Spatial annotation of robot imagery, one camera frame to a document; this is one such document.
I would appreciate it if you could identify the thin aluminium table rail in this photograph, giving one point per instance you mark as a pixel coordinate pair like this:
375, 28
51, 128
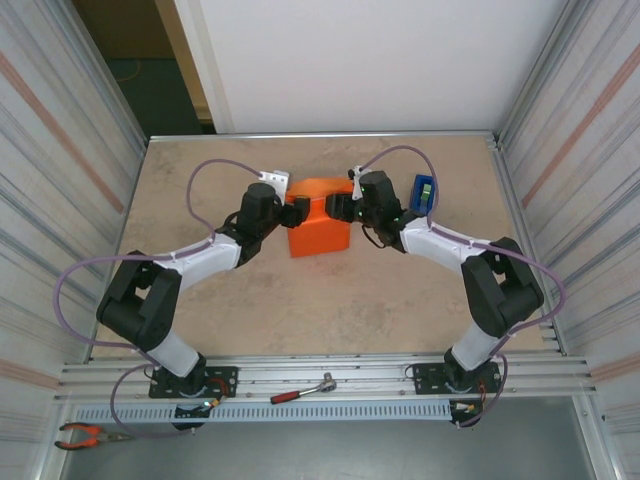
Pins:
325, 135

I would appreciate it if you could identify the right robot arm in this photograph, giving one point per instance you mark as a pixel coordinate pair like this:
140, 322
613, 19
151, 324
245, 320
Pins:
500, 295

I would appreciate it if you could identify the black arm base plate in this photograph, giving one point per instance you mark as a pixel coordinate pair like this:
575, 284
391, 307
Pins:
225, 372
425, 380

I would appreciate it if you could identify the orange wrapping paper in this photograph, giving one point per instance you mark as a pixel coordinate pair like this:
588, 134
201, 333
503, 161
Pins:
320, 235

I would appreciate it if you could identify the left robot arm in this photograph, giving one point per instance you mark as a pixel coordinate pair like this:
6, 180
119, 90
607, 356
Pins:
140, 305

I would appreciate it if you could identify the wide aluminium rail frame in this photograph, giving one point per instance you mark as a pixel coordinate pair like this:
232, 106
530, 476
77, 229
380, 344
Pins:
300, 362

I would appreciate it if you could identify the blue tape dispenser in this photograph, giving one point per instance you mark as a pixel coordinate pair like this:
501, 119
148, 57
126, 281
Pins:
420, 197

